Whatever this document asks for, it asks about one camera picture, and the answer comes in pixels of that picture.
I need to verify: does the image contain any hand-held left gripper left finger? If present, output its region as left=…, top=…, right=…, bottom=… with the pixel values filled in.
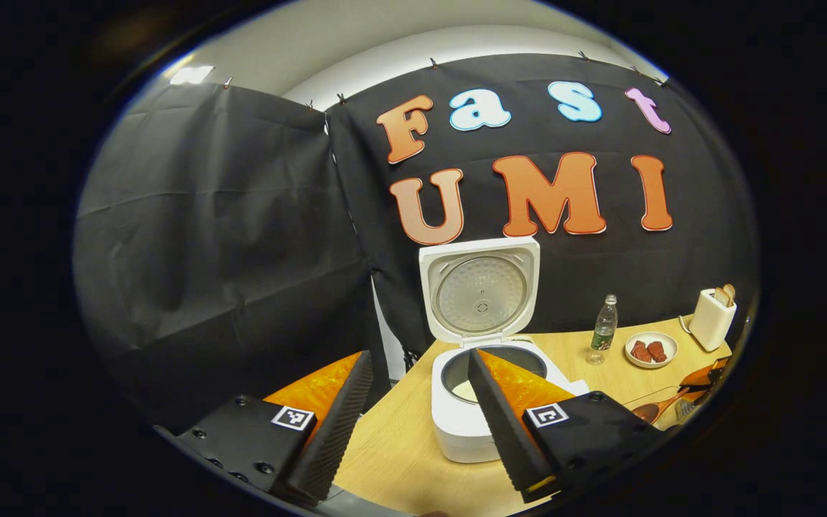
left=169, top=350, right=375, bottom=506

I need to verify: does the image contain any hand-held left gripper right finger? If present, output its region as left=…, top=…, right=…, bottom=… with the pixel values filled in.
left=467, top=348, right=665, bottom=503

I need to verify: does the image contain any brown wooden spoon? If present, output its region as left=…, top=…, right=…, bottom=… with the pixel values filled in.
left=632, top=385, right=710, bottom=425

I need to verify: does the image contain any white rice cooker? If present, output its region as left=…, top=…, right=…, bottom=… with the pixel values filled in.
left=419, top=237, right=590, bottom=464

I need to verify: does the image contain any white round plate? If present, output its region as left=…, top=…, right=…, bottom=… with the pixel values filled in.
left=625, top=331, right=678, bottom=369

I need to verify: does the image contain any white toaster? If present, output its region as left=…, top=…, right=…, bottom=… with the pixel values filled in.
left=688, top=287, right=737, bottom=352

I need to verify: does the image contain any clear plastic water bottle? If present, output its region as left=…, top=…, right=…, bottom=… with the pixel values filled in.
left=587, top=294, right=619, bottom=365

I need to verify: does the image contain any black backdrop cloth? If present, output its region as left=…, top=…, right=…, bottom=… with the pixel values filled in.
left=73, top=52, right=759, bottom=432

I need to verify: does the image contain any long ceiling light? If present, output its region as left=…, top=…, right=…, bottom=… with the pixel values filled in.
left=169, top=66, right=215, bottom=85

